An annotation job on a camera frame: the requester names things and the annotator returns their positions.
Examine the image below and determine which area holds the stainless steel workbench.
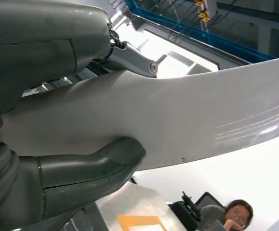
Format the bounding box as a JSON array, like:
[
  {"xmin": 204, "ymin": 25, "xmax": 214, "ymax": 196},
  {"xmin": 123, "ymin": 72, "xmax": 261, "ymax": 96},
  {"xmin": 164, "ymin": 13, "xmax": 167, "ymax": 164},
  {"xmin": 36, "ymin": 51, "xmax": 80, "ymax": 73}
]
[{"xmin": 95, "ymin": 182, "xmax": 187, "ymax": 231}]

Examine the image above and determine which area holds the black equipment bag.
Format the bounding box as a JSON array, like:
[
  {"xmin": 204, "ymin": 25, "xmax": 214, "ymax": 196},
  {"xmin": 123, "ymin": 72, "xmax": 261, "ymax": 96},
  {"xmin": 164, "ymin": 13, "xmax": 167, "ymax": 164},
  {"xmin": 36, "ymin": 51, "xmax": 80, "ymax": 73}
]
[{"xmin": 170, "ymin": 201, "xmax": 198, "ymax": 231}]

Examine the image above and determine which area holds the yellow tape grid outline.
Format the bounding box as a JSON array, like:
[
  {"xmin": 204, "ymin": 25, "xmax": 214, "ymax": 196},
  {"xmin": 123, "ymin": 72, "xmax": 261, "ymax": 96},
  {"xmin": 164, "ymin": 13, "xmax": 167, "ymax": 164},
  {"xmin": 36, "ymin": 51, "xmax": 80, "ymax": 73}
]
[{"xmin": 117, "ymin": 214, "xmax": 167, "ymax": 231}]

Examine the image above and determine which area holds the blue shelf frame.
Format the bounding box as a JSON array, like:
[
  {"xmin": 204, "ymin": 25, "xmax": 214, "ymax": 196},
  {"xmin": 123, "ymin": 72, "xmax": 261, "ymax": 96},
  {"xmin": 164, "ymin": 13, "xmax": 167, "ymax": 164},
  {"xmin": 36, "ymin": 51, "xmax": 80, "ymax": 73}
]
[{"xmin": 124, "ymin": 0, "xmax": 276, "ymax": 64}]

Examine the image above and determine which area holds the person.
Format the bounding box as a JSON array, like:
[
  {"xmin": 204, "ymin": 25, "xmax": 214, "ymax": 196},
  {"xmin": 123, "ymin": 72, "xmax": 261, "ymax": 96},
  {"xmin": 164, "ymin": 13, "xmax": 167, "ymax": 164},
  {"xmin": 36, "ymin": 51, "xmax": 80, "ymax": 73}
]
[{"xmin": 199, "ymin": 199, "xmax": 254, "ymax": 231}]

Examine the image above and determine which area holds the grey metal shelf frame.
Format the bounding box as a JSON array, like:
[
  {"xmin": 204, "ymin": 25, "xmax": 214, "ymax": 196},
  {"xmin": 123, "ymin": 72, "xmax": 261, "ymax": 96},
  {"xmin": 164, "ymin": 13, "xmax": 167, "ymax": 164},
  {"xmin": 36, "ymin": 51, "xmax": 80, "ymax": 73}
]
[{"xmin": 130, "ymin": 14, "xmax": 250, "ymax": 71}]

